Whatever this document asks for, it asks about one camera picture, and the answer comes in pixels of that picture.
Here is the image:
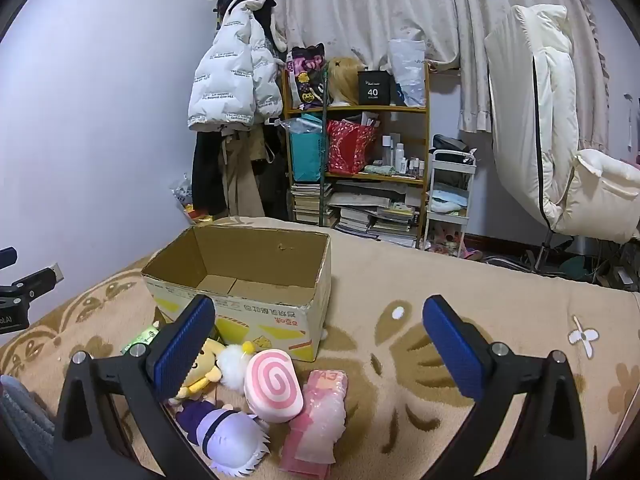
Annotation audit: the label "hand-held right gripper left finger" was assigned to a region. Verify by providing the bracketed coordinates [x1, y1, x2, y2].
[52, 294, 217, 480]

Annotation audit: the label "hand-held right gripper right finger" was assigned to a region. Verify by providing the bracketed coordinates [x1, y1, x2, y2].
[422, 295, 587, 480]

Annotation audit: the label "yellow plush doll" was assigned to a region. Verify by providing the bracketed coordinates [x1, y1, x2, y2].
[167, 337, 223, 406]

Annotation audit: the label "green plush toy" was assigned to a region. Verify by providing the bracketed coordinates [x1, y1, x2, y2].
[120, 325, 161, 356]

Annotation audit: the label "pink swirl plush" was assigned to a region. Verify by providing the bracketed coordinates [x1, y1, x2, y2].
[244, 349, 304, 423]

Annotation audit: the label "purple white-haired plush doll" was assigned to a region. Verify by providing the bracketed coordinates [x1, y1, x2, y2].
[175, 400, 271, 478]

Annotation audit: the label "cardboard box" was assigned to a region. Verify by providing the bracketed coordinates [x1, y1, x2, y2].
[141, 225, 332, 363]

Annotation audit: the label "white fluffy pompom plush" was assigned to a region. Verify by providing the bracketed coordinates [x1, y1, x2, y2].
[217, 341, 257, 390]

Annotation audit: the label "beige patterned blanket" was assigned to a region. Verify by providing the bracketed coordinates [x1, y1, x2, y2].
[0, 217, 640, 480]

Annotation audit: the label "pink toys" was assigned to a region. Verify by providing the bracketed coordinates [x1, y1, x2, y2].
[430, 225, 483, 261]

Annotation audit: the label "plastic bag with yellow items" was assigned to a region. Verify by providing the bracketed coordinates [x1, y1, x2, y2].
[170, 175, 216, 223]

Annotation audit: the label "pink bubble-wrap packet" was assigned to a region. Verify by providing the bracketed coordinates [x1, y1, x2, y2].
[279, 370, 349, 477]

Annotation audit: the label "blue white cloth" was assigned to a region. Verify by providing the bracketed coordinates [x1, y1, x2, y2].
[430, 187, 470, 212]

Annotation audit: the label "messy pile of books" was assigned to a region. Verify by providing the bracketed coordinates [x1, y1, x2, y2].
[330, 180, 423, 247]

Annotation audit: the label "black hanging garment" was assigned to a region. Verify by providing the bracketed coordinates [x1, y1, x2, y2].
[192, 130, 228, 216]

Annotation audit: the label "beige hanging coat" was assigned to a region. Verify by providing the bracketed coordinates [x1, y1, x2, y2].
[220, 130, 267, 218]

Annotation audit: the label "neat stack of books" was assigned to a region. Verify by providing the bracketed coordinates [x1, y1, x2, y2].
[291, 182, 337, 227]

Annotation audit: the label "white trolley cart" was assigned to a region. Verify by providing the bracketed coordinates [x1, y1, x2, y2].
[422, 149, 476, 253]

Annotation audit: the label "row of cosmetic bottles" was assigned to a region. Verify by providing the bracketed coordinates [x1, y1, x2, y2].
[382, 132, 426, 177]

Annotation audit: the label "teal bag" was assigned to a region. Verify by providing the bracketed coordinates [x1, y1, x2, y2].
[282, 112, 326, 183]

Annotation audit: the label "wooden shelf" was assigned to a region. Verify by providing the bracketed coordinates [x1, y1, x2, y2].
[282, 62, 431, 249]

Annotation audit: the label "red patterned bag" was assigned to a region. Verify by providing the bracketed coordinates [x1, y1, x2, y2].
[327, 119, 378, 175]

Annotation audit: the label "cream padded chair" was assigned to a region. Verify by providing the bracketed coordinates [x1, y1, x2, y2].
[484, 4, 640, 273]

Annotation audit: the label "white puffer jacket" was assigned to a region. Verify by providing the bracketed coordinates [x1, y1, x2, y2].
[187, 0, 285, 132]

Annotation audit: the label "black box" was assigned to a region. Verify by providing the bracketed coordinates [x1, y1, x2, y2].
[357, 70, 397, 106]

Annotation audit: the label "clear plastic bag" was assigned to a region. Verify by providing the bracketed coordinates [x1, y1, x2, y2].
[387, 39, 427, 107]

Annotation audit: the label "black pink patterned bag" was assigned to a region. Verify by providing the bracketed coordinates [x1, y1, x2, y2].
[286, 46, 328, 109]

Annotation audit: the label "blond wig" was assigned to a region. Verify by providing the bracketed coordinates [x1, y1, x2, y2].
[327, 57, 366, 107]

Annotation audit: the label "cream patterned curtain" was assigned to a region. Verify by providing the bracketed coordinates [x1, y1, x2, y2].
[272, 0, 612, 133]

